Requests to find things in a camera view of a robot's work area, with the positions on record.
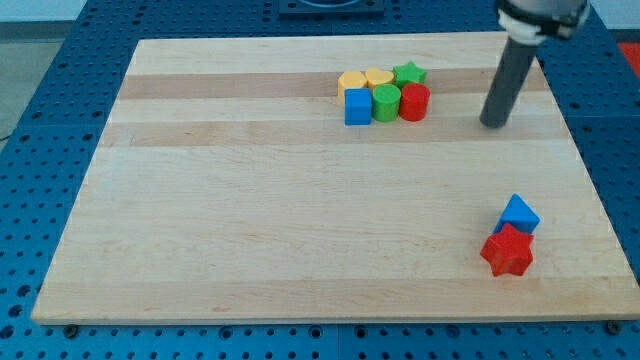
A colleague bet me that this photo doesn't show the yellow hexagon block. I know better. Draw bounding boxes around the yellow hexagon block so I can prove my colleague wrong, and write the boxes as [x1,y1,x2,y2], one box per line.
[337,71,368,105]

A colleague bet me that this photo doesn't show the wooden board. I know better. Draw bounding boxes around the wooden board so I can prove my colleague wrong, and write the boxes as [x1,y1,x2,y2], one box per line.
[31,32,639,325]

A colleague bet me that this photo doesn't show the green circle block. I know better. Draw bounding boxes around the green circle block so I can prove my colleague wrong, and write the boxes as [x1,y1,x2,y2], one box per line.
[372,84,401,122]

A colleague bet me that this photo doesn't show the blue triangle block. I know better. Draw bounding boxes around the blue triangle block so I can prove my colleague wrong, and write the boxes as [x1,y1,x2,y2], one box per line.
[493,193,540,234]

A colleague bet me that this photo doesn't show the blue cube block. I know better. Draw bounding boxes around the blue cube block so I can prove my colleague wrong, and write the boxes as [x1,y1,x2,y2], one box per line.
[344,88,372,126]

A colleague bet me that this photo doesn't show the green star block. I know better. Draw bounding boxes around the green star block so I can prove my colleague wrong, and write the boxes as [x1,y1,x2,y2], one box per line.
[392,61,428,88]

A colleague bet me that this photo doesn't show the yellow heart block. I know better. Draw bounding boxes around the yellow heart block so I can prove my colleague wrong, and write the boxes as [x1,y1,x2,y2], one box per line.
[364,68,395,91]

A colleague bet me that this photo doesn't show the red star block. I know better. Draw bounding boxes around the red star block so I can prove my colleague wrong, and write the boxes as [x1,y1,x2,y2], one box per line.
[480,223,534,277]

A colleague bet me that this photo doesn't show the red circle block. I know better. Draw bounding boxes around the red circle block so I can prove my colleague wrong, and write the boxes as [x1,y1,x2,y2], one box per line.
[399,83,431,122]

